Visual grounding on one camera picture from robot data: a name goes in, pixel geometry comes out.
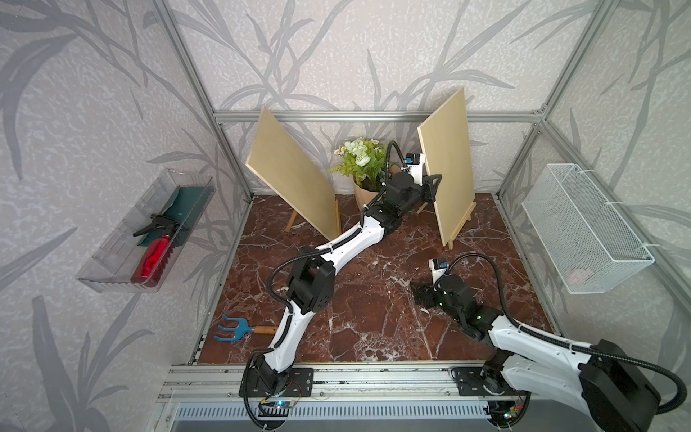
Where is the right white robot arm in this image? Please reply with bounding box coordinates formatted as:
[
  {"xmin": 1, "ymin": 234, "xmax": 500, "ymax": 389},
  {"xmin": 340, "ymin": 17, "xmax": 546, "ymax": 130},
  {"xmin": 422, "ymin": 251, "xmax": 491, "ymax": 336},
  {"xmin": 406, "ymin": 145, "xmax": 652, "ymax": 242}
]
[{"xmin": 410, "ymin": 275, "xmax": 660, "ymax": 431}]

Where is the pink item in basket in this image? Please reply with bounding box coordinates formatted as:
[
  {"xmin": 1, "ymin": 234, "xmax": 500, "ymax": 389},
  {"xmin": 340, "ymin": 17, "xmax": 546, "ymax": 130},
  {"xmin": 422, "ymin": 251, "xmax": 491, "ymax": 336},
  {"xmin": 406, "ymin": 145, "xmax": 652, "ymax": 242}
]
[{"xmin": 566, "ymin": 268, "xmax": 594, "ymax": 287}]

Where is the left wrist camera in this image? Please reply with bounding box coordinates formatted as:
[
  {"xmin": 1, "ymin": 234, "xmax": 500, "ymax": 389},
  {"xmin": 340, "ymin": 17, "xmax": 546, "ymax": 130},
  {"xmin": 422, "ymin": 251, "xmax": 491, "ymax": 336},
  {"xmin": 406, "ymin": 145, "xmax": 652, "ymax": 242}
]
[{"xmin": 405, "ymin": 153, "xmax": 426, "ymax": 185}]

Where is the clear plastic wall bin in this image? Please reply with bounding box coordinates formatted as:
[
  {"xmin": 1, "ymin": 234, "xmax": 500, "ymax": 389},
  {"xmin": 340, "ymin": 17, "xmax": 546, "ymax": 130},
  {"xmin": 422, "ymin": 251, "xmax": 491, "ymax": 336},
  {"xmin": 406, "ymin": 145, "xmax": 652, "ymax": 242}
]
[{"xmin": 77, "ymin": 168, "xmax": 216, "ymax": 293}]

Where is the wooden easel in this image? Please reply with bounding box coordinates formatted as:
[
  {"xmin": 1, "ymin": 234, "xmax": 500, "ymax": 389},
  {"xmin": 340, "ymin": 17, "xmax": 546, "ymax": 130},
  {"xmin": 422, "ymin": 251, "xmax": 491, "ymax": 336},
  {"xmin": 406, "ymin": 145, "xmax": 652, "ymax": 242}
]
[
  {"xmin": 439, "ymin": 201, "xmax": 476, "ymax": 250},
  {"xmin": 284, "ymin": 200, "xmax": 343, "ymax": 240}
]

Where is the white wire mesh basket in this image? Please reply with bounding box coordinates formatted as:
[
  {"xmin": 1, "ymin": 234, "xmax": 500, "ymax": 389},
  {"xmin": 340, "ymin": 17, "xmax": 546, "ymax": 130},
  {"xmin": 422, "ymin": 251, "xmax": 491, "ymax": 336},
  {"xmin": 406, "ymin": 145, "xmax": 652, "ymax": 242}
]
[{"xmin": 522, "ymin": 163, "xmax": 655, "ymax": 295}]

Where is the blue garden hand rake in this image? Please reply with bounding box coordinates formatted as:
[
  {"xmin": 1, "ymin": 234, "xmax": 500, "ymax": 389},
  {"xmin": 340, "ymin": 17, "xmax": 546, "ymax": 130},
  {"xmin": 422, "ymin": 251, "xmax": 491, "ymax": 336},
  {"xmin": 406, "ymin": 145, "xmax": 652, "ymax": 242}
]
[{"xmin": 213, "ymin": 315, "xmax": 278, "ymax": 343}]

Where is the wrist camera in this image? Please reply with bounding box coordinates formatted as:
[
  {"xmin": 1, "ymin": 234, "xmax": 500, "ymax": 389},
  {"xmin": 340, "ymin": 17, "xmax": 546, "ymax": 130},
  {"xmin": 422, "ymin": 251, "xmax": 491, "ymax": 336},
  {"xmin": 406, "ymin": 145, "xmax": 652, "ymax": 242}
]
[
  {"xmin": 428, "ymin": 258, "xmax": 449, "ymax": 284},
  {"xmin": 405, "ymin": 153, "xmax": 426, "ymax": 185}
]

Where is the green artificial plant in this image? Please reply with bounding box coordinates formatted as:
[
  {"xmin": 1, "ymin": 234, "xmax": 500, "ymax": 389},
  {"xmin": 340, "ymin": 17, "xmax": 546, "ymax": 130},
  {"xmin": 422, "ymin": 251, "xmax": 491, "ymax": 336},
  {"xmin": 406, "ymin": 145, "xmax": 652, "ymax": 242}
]
[{"xmin": 329, "ymin": 137, "xmax": 392, "ymax": 193}]

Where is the green dustpan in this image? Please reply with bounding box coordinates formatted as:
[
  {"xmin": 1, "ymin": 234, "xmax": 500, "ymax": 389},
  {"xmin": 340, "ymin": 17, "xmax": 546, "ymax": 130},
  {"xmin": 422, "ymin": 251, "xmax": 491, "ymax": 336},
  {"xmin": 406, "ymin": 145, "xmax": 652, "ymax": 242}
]
[{"xmin": 139, "ymin": 186, "xmax": 215, "ymax": 247}]

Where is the pink flower pot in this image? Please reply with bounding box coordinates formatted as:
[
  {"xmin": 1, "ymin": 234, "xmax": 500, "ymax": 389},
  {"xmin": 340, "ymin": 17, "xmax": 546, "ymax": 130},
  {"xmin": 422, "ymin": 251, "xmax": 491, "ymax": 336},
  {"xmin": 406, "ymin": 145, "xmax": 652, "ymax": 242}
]
[{"xmin": 353, "ymin": 164, "xmax": 401, "ymax": 211}]

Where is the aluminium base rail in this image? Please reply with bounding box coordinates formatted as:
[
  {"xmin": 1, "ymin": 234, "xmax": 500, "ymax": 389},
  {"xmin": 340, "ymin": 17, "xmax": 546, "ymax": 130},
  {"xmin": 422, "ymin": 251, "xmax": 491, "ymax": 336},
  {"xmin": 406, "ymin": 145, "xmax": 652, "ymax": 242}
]
[{"xmin": 155, "ymin": 360, "xmax": 541, "ymax": 428}]

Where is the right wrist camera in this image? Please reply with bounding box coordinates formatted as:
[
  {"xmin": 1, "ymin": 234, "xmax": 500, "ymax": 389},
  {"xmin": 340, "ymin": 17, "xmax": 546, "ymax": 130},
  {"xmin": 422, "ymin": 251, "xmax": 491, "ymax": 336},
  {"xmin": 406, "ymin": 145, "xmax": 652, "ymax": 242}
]
[{"xmin": 428, "ymin": 258, "xmax": 449, "ymax": 284}]

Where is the wooden board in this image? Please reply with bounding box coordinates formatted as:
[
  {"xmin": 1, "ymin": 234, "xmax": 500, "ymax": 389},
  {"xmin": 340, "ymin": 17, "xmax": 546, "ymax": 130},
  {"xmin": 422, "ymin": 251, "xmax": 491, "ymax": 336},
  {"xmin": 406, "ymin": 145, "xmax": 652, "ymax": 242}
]
[
  {"xmin": 417, "ymin": 88, "xmax": 475, "ymax": 230},
  {"xmin": 246, "ymin": 108, "xmax": 337, "ymax": 239}
]

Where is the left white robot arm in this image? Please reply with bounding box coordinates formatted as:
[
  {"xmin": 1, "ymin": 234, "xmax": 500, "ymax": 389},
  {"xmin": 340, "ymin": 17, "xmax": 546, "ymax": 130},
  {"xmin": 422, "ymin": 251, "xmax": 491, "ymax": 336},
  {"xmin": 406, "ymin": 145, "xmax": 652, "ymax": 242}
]
[{"xmin": 239, "ymin": 171, "xmax": 442, "ymax": 398}]

